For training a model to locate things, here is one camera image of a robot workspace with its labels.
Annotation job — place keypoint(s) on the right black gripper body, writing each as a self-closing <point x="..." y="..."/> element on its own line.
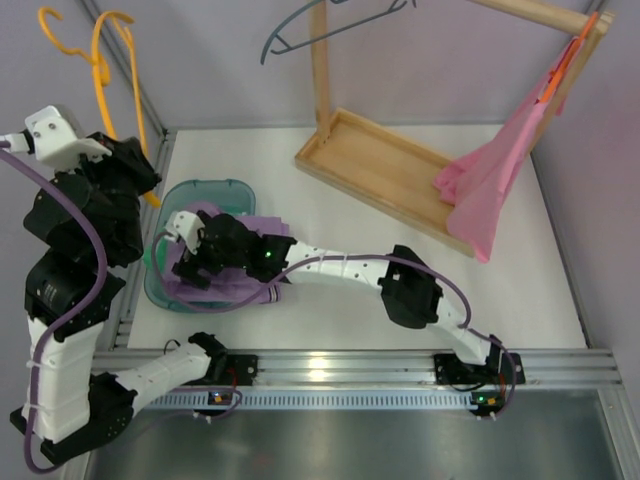
<point x="204" y="248"/>

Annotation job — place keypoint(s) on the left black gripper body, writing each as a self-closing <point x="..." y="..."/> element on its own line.
<point x="132" y="163"/>

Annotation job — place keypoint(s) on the purple trousers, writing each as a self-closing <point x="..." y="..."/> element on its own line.
<point x="235" y="290"/>

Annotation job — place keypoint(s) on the yellow plastic hanger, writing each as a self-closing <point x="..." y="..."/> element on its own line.
<point x="100" y="70"/>

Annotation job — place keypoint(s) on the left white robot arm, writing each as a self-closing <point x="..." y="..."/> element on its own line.
<point x="88" y="215"/>

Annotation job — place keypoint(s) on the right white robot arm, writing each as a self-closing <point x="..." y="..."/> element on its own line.
<point x="414" y="296"/>

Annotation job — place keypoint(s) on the grey-blue plastic hanger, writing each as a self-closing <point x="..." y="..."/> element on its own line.
<point x="276" y="45"/>

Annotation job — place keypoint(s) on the orange plastic hanger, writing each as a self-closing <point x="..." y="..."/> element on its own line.
<point x="557" y="75"/>

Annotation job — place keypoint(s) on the teal plastic basket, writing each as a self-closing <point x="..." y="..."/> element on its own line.
<point x="230" y="196"/>

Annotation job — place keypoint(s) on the green white cloth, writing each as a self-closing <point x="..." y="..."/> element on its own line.
<point x="147" y="257"/>

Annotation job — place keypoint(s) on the wooden clothes rack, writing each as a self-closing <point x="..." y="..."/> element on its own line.
<point x="394" y="173"/>

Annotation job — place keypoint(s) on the pink t-shirt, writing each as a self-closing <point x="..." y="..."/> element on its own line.
<point x="477" y="184"/>

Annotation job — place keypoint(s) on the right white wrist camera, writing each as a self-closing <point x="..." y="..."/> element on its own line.
<point x="185" y="226"/>

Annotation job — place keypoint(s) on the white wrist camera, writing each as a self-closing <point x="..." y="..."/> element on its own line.
<point x="53" y="136"/>
<point x="185" y="226"/>

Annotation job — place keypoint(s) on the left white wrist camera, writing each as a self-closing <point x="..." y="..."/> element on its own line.
<point x="53" y="136"/>

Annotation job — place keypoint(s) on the aluminium mounting rail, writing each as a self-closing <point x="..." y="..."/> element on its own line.
<point x="564" y="369"/>

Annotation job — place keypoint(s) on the slotted grey cable duct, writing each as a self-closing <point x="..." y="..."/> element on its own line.
<point x="320" y="400"/>

